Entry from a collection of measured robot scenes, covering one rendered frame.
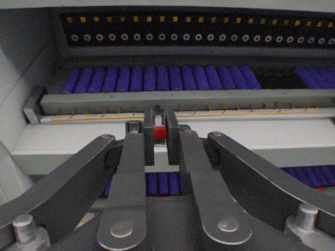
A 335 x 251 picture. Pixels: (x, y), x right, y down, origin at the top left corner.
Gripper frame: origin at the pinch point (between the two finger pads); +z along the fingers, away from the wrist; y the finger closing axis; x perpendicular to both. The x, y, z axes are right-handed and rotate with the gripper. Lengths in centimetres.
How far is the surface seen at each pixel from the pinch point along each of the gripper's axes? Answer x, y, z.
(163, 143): -3.7, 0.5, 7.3
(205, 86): 2.4, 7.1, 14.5
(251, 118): -1.6, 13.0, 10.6
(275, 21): 12.7, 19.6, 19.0
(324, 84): 2.7, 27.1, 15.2
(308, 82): 3.0, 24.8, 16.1
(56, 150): -4.3, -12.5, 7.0
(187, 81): 3.0, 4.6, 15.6
